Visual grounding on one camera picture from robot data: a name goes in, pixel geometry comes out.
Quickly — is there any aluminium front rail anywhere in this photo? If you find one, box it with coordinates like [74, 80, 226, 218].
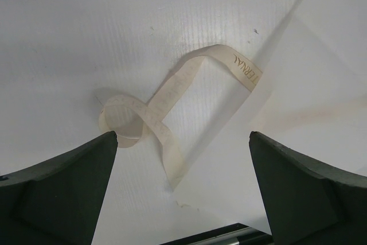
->
[163, 223, 274, 245]

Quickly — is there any cream ribbon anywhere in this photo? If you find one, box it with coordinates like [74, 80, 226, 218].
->
[98, 44, 262, 189]

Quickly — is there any white wrapping paper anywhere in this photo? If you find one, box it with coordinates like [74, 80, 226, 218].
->
[174, 0, 366, 232]

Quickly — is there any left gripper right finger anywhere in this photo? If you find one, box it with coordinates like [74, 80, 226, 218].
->
[249, 131, 366, 244]

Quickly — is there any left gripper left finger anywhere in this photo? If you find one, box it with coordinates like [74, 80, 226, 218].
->
[1, 131, 118, 244]

